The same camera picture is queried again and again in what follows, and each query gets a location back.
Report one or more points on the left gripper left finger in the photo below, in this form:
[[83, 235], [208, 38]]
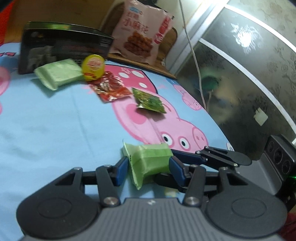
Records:
[[107, 178]]

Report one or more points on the black wool product box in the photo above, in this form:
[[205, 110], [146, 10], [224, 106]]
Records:
[[47, 42]]

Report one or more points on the pale green tissue pack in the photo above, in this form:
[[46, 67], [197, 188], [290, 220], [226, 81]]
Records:
[[56, 74], [145, 161]]

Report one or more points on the green foil snack packet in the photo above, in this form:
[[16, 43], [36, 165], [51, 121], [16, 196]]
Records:
[[148, 101]]

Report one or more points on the peppa pig bed sheet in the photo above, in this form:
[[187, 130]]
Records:
[[45, 133]]

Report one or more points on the yellow round jelly cup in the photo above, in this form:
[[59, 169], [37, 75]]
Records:
[[93, 67]]

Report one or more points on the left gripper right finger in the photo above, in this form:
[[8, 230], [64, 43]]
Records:
[[197, 181]]

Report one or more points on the pink twisted snack bag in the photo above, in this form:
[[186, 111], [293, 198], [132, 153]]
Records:
[[140, 31]]

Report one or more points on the red foil snack packet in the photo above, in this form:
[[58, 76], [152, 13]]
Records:
[[109, 88]]

